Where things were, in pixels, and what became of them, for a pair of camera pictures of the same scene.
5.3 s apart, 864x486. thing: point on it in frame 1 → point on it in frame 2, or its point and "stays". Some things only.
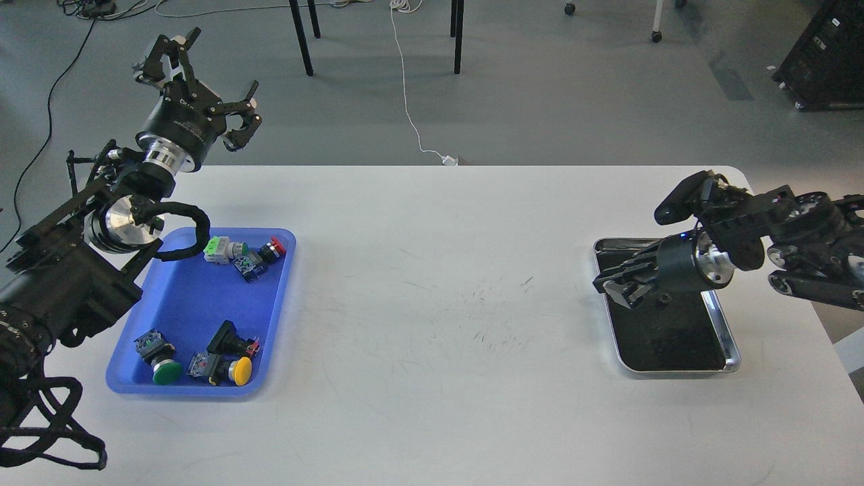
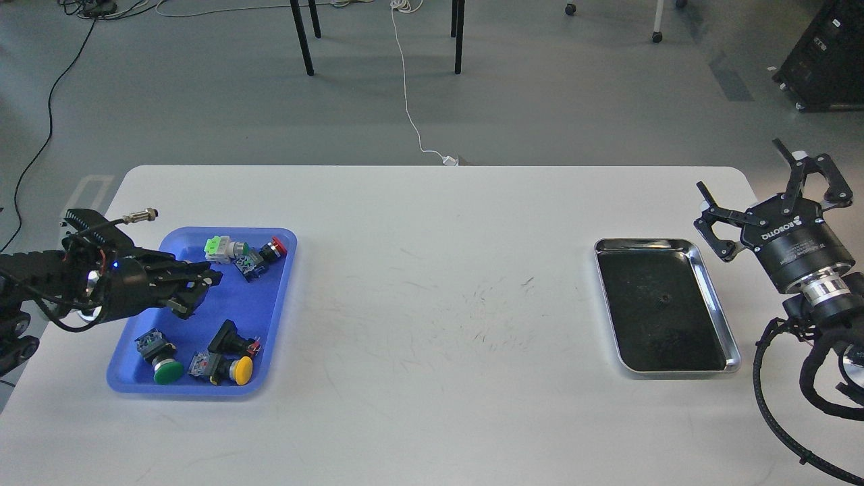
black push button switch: (227, 341) stays
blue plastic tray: (207, 327) stays
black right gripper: (688, 260) → (796, 239)
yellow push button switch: (218, 368) stays
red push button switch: (254, 262) stays
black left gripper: (180, 127) → (139, 279)
